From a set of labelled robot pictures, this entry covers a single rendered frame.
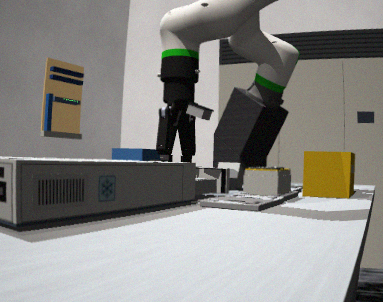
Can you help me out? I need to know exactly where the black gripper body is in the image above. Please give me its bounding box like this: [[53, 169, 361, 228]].
[[163, 80, 195, 123]]

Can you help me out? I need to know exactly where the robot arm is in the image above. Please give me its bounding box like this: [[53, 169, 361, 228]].
[[157, 0, 300, 108]]

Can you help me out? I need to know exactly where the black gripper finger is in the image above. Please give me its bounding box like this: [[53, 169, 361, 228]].
[[177, 112, 196, 163], [156, 107, 184, 162]]

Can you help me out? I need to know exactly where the yellow bin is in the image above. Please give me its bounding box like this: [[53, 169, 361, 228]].
[[302, 151, 355, 198]]

